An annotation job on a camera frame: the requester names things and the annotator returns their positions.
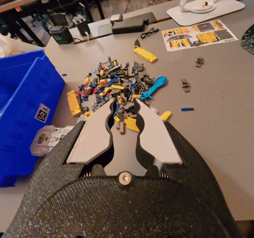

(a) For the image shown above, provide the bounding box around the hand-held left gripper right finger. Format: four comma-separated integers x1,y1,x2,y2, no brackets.
134,98,183,173

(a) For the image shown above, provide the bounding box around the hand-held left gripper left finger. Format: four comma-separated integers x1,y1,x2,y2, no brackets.
66,98,116,165

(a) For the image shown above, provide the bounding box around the pile of toy building parts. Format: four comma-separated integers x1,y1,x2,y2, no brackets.
76,56,159,135

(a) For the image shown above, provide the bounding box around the clear plastic toy piece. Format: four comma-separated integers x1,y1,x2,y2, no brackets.
146,101,159,114

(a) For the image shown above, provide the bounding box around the long yellow toy block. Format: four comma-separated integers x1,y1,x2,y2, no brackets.
67,90,82,117
133,47,158,63

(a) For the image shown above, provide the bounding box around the grey toy motor block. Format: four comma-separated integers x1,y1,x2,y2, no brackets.
30,125,75,157

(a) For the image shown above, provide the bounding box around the teal plastic tool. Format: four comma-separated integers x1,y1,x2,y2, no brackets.
139,76,167,100

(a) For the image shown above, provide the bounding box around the blue plastic bin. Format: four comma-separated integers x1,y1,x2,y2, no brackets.
0,49,65,188

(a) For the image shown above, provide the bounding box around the black battery charger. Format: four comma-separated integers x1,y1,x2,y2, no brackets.
76,14,91,36
49,13,74,45

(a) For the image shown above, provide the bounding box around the instruction booklet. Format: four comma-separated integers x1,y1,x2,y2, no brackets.
162,20,239,52

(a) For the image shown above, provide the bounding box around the black box device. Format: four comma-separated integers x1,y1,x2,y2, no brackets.
112,19,149,34

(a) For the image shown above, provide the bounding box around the yellow black tracked toy vehicle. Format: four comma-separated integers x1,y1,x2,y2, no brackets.
241,25,254,55

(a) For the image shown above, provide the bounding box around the white stand base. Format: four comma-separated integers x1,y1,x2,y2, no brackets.
167,0,246,26

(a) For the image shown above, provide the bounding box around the black usb cable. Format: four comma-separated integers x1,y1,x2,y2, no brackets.
135,28,160,48

